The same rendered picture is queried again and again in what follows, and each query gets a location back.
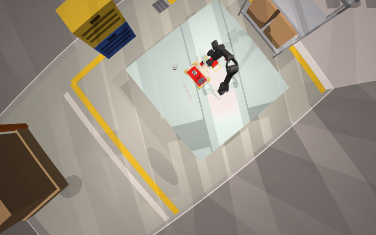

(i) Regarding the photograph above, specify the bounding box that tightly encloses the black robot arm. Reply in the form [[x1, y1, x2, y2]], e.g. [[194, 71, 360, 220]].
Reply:
[[207, 40, 239, 95]]

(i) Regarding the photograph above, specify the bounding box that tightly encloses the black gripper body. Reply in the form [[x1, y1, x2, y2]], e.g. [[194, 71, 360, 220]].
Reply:
[[206, 54, 219, 67]]

